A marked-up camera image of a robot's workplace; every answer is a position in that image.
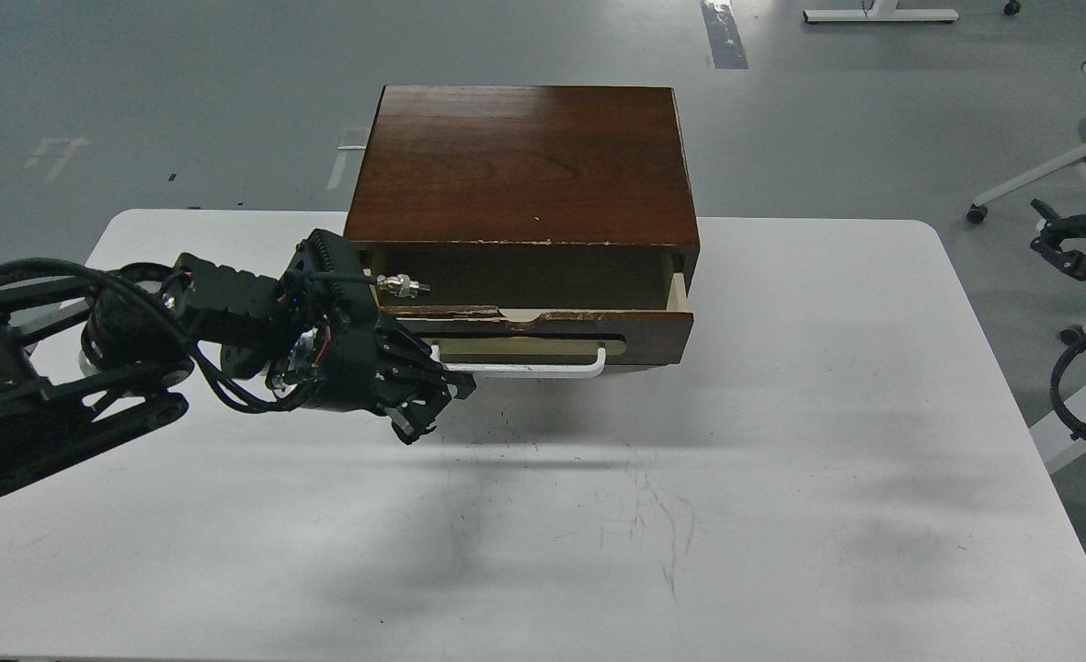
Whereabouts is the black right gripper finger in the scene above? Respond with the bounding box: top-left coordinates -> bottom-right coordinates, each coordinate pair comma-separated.
1030,200 -> 1086,281

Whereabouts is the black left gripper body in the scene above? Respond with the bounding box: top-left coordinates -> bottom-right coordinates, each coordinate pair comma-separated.
171,229 -> 433,415

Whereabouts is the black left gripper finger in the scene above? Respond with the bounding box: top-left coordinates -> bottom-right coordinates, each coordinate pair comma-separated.
414,355 -> 476,405
382,391 -> 457,445

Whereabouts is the wooden drawer with white handle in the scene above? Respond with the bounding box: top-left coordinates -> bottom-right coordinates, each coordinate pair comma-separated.
369,245 -> 694,366

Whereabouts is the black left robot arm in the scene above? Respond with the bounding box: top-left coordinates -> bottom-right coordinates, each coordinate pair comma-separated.
0,229 -> 473,497

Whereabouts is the dark wooden drawer cabinet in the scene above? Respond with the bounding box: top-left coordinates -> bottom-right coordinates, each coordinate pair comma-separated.
344,85 -> 700,281

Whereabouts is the white table leg base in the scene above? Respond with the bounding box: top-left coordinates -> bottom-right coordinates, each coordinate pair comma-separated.
801,1 -> 960,25

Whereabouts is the grey floor tape strip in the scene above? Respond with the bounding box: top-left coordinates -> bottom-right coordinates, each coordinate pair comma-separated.
699,1 -> 749,71

